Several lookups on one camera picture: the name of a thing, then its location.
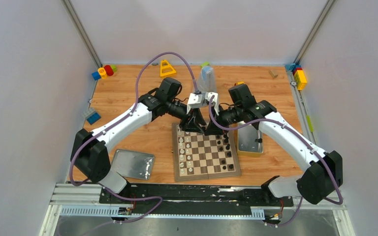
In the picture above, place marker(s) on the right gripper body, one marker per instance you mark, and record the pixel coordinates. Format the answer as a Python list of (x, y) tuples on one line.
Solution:
[(218, 121)]

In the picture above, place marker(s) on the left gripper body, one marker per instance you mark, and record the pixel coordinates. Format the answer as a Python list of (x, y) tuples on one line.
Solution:
[(192, 114)]

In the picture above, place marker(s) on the wooden chess board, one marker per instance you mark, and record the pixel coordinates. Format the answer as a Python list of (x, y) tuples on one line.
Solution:
[(199, 157)]

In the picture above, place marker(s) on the silver metal tin box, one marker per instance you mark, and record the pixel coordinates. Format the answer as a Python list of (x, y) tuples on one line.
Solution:
[(249, 141)]

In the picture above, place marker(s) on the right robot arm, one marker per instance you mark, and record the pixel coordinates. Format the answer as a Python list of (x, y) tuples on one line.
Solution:
[(322, 171)]

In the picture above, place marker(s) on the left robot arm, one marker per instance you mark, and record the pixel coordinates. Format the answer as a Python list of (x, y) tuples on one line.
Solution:
[(90, 152)]

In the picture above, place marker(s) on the clear bubble wrap bag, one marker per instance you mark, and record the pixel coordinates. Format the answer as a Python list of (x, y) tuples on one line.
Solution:
[(206, 81)]

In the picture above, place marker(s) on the toy car blocks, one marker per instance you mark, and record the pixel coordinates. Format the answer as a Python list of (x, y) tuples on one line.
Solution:
[(239, 83)]

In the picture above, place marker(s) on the yellow trapezoid toy block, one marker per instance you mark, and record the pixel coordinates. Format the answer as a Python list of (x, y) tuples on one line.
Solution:
[(166, 69)]

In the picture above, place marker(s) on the green block behind bag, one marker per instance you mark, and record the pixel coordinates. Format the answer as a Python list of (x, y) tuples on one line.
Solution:
[(205, 64)]

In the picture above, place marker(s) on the silver tin lid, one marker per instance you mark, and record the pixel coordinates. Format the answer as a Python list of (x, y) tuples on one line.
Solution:
[(133, 164)]

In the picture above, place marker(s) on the small wooden block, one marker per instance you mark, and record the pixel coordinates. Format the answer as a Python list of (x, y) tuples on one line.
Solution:
[(273, 73)]

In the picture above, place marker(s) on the blue lego brick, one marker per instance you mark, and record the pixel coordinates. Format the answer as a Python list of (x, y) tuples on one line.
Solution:
[(93, 118)]

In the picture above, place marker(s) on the red cylinder block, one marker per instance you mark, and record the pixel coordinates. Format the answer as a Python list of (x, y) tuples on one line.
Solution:
[(109, 70)]

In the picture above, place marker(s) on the stacked coloured bricks corner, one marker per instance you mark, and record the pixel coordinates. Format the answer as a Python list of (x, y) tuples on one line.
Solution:
[(298, 74)]

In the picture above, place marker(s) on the grey lego brick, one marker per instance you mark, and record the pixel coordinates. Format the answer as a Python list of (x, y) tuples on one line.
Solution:
[(88, 113)]

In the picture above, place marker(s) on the yellow cylinder block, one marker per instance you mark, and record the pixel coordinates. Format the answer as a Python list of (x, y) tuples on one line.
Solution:
[(102, 73)]

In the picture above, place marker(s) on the blue cube block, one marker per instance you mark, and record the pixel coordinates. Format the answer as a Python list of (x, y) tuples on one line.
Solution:
[(96, 76)]

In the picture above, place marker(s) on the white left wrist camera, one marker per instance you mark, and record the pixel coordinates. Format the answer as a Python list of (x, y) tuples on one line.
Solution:
[(196, 101)]

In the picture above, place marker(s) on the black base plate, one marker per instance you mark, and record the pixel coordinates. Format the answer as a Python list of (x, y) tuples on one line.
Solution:
[(253, 196)]

